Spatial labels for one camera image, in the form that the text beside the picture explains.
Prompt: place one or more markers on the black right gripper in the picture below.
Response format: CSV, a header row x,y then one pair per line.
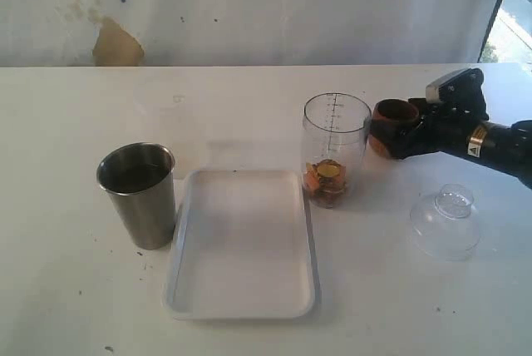
x,y
455,128

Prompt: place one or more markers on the brown wooden cup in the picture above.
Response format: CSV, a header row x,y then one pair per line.
x,y
392,121

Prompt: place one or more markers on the clear plastic shaker cup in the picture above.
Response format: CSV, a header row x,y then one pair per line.
x,y
336,126

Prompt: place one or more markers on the gold coins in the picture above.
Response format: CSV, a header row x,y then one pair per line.
x,y
325,182

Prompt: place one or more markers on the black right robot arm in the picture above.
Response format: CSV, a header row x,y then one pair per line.
x,y
506,149

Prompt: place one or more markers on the clear plastic dome lid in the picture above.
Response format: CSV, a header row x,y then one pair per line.
x,y
445,224

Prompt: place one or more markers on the white rectangular tray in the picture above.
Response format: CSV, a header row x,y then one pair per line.
x,y
241,248

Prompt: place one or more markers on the stainless steel cup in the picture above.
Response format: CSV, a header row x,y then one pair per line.
x,y
139,181

